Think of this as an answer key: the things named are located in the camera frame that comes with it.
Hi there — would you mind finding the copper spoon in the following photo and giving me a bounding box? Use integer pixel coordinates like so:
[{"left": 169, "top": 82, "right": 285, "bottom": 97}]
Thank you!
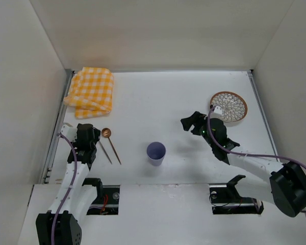
[{"left": 101, "top": 128, "right": 121, "bottom": 164}]

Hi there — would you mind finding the floral patterned ceramic plate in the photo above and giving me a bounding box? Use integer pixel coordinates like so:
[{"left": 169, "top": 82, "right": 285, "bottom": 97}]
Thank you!
[{"left": 210, "top": 91, "right": 248, "bottom": 123}]

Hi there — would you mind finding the lilac plastic cup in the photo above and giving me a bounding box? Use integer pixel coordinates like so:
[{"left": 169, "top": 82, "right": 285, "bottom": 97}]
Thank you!
[{"left": 146, "top": 142, "right": 166, "bottom": 166}]

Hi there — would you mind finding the yellow white checkered cloth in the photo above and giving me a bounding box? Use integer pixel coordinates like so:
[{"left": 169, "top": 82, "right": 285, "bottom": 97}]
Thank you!
[{"left": 63, "top": 67, "right": 114, "bottom": 119}]

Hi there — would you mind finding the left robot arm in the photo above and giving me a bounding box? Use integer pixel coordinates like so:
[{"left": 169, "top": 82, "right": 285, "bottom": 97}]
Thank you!
[{"left": 36, "top": 124, "right": 103, "bottom": 244}]

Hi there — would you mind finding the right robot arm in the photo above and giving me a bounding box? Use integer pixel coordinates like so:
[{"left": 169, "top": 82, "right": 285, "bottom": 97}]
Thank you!
[{"left": 181, "top": 109, "right": 306, "bottom": 217}]

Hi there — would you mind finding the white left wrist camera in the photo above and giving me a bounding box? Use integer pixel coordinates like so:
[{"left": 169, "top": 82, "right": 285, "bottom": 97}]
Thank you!
[{"left": 60, "top": 123, "right": 78, "bottom": 142}]

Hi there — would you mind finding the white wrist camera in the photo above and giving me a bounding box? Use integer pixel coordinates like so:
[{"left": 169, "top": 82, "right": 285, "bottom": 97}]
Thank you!
[
  {"left": 210, "top": 105, "right": 223, "bottom": 116},
  {"left": 60, "top": 123, "right": 78, "bottom": 142}
]

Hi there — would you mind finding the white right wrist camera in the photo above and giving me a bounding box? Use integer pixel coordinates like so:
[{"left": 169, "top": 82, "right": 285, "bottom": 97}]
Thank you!
[{"left": 210, "top": 105, "right": 223, "bottom": 116}]

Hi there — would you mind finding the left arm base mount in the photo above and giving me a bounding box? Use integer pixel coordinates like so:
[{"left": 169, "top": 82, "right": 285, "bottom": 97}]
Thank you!
[{"left": 87, "top": 185, "right": 120, "bottom": 216}]

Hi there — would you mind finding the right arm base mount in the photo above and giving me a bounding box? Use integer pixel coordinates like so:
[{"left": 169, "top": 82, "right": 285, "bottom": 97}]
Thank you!
[{"left": 209, "top": 184, "right": 264, "bottom": 215}]

